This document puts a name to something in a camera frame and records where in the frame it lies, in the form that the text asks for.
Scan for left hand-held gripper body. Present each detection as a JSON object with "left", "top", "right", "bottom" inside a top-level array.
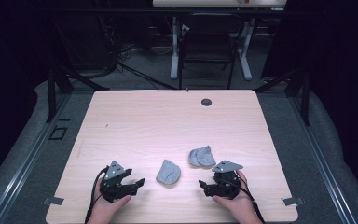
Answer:
[{"left": 99, "top": 161, "right": 138, "bottom": 203}]

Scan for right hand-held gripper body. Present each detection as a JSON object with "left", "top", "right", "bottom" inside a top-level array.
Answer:
[{"left": 203, "top": 160, "right": 244, "bottom": 201}]

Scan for black floor cable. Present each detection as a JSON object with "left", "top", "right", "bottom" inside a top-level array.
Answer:
[{"left": 116, "top": 61, "right": 178, "bottom": 91}]

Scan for grey tape strip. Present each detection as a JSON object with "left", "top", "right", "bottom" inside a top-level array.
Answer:
[
  {"left": 41, "top": 196, "right": 65, "bottom": 206},
  {"left": 281, "top": 197, "right": 306, "bottom": 207}
]

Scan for black metal stand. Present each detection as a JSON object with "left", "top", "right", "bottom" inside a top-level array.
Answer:
[
  {"left": 254, "top": 65, "right": 311, "bottom": 127},
  {"left": 45, "top": 64, "right": 110, "bottom": 124}
]

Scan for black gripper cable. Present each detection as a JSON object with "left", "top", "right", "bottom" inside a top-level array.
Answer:
[
  {"left": 84, "top": 165, "right": 110, "bottom": 224},
  {"left": 227, "top": 176, "right": 266, "bottom": 224}
]

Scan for grey sock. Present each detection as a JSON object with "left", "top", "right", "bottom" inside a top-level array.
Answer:
[
  {"left": 155, "top": 159, "right": 182, "bottom": 187},
  {"left": 188, "top": 145, "right": 217, "bottom": 168}
]

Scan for person's left hand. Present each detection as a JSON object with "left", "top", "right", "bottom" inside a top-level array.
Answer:
[{"left": 87, "top": 178, "right": 132, "bottom": 224}]

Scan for black chair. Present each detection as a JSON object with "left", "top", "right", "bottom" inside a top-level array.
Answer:
[{"left": 177, "top": 12, "right": 242, "bottom": 91}]

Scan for person's right hand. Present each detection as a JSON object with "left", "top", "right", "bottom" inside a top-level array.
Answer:
[{"left": 212, "top": 170, "right": 264, "bottom": 224}]

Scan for aluminium floor rail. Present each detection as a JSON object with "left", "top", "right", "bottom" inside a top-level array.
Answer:
[
  {"left": 0, "top": 92, "right": 73, "bottom": 224},
  {"left": 287, "top": 94, "right": 358, "bottom": 224}
]

